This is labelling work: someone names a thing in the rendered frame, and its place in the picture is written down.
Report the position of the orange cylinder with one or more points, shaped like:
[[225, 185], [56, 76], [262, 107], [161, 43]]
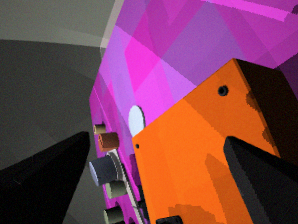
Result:
[[108, 141]]

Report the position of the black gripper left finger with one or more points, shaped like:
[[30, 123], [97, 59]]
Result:
[[39, 189]]

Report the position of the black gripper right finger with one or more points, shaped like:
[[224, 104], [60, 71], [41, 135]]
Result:
[[267, 184]]

